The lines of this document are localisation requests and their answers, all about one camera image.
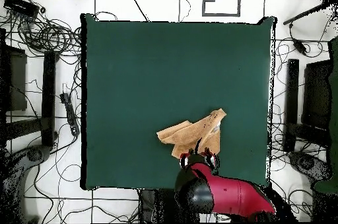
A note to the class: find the orange-tan terry towel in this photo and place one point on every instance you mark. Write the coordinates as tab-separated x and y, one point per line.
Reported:
190	134

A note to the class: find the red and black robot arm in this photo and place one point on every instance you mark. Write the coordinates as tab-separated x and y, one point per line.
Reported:
237	197

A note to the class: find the dark flat panel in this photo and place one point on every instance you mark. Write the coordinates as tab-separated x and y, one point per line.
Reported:
317	94
17	81

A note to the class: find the black stand base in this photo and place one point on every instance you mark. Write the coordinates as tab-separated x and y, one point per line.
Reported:
307	164
35	155

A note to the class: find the black upright bar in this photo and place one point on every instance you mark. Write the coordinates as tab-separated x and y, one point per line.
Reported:
48	97
291	97

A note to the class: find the dark green table cloth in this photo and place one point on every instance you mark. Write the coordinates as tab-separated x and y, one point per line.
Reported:
132	76

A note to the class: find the dark green fabric sheet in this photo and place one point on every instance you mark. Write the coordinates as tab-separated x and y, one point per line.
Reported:
334	102

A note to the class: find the black power adapter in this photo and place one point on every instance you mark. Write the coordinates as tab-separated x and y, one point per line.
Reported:
299	46

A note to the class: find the black power strip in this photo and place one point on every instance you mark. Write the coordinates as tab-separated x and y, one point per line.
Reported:
70	113

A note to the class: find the black tripod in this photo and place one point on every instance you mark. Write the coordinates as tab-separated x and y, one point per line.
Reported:
303	15

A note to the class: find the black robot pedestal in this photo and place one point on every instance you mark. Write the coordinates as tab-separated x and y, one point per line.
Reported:
155	205

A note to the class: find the black switch box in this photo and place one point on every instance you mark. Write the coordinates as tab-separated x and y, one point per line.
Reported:
21	6

